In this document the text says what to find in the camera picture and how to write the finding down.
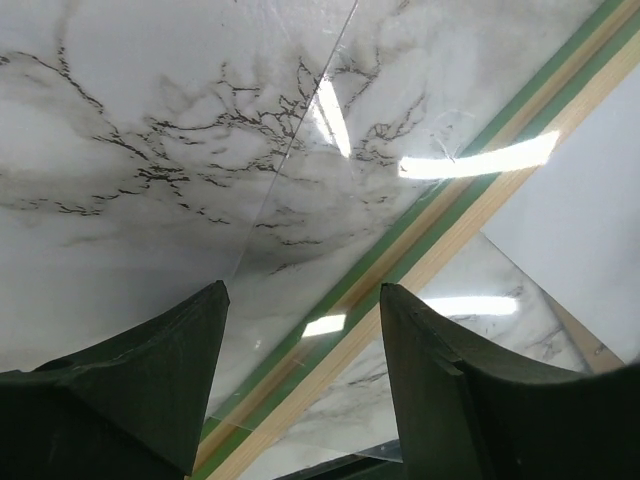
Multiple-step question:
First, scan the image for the wooden picture frame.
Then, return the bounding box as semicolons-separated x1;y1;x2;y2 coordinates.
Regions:
193;1;639;479

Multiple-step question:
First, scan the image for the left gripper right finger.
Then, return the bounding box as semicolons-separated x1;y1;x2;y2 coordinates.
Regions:
379;283;639;479

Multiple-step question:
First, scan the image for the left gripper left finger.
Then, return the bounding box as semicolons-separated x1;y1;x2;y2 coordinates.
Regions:
1;281;230;479

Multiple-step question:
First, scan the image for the white photo paper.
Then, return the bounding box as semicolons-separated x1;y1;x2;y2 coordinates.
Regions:
483;70;639;363

